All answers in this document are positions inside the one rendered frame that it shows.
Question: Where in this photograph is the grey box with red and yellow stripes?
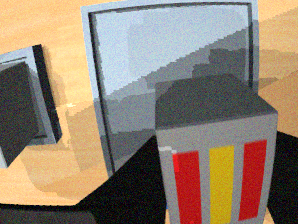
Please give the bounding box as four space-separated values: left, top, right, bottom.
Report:
156 73 278 224

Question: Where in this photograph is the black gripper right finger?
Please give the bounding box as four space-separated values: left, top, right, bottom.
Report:
267 131 298 224

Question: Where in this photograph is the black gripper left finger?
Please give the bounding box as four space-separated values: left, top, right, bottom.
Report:
0 136 166 224

